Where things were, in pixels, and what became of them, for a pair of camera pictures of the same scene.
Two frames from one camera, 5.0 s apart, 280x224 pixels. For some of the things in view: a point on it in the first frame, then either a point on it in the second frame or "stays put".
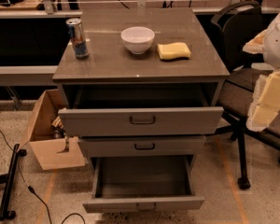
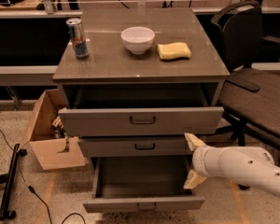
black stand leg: [7, 179] stays put
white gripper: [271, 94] → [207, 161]
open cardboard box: [52, 152] stays put
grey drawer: [145, 147] stays put
